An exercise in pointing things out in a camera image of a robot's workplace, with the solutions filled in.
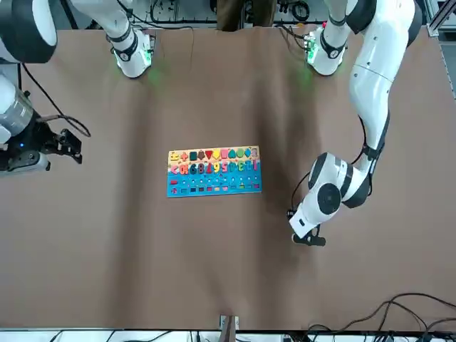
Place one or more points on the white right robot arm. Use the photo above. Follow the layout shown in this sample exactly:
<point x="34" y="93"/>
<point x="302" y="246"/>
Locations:
<point x="21" y="28"/>

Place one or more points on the aluminium profile post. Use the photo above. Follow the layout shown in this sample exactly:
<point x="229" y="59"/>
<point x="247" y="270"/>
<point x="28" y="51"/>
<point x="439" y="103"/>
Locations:
<point x="228" y="327"/>

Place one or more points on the teal number four piece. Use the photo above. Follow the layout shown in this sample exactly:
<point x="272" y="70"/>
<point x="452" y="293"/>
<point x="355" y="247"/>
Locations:
<point x="233" y="166"/>

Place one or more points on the brown pentagon piece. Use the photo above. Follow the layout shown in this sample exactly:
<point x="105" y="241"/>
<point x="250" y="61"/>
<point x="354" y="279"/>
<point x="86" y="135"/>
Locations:
<point x="201" y="155"/>

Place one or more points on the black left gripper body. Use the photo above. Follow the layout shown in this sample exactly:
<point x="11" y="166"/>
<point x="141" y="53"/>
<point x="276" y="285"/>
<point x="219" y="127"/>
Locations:
<point x="309" y="241"/>

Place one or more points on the pink greater-than sign piece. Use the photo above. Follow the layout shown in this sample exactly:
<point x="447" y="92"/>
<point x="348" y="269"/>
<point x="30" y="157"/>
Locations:
<point x="175" y="169"/>

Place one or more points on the orange plus sign piece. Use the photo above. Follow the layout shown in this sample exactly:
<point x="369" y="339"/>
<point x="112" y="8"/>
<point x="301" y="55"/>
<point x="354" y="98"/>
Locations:
<point x="184" y="155"/>

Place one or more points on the blue number two piece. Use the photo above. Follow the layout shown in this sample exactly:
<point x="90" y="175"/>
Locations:
<point x="248" y="165"/>

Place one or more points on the yellow equals sign piece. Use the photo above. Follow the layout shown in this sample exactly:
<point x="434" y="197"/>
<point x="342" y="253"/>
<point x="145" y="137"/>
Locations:
<point x="174" y="155"/>

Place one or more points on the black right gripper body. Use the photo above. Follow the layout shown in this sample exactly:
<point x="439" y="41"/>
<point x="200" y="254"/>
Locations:
<point x="33" y="137"/>

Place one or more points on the pink number five piece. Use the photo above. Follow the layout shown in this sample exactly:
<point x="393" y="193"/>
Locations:
<point x="224" y="166"/>

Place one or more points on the dark teal number nine piece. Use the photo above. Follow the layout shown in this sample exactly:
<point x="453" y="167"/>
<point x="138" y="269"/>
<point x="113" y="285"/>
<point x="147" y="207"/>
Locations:
<point x="194" y="168"/>

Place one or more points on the brown number eight piece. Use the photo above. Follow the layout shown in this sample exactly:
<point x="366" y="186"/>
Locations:
<point x="201" y="167"/>

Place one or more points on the yellow number six piece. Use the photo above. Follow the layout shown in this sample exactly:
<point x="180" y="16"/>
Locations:
<point x="217" y="167"/>

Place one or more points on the green number three piece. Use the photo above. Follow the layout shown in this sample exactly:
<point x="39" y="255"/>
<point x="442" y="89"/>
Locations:
<point x="241" y="166"/>

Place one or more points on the blue wooden toy board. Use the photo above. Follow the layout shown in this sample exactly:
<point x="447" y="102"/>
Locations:
<point x="221" y="183"/>

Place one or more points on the aluminium frame profile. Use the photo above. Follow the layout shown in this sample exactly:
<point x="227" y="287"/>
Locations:
<point x="440" y="21"/>

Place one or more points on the yellow polygon piece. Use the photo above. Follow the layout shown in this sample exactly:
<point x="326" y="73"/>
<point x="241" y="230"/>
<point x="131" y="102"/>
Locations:
<point x="217" y="154"/>

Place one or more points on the teal heart piece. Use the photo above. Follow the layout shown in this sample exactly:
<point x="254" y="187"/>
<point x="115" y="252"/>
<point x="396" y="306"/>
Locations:
<point x="233" y="154"/>

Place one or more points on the red number seven piece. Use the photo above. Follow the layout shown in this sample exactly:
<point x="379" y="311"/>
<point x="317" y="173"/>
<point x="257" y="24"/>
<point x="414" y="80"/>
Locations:
<point x="209" y="167"/>

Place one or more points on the pink trapezoid piece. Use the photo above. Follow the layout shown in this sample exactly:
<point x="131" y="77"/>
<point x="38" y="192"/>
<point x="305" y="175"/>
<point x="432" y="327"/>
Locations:
<point x="225" y="154"/>

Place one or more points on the green circle piece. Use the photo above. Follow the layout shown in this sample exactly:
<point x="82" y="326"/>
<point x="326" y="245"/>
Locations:
<point x="241" y="153"/>

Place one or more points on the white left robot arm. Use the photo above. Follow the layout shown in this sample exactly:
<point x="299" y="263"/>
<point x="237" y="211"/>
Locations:
<point x="374" y="71"/>

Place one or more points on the red triangle piece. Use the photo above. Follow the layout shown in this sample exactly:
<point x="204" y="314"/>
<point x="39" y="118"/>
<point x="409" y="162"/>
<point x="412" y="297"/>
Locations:
<point x="209" y="154"/>

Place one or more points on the person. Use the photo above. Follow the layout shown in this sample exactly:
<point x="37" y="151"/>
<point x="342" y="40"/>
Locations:
<point x="242" y="14"/>

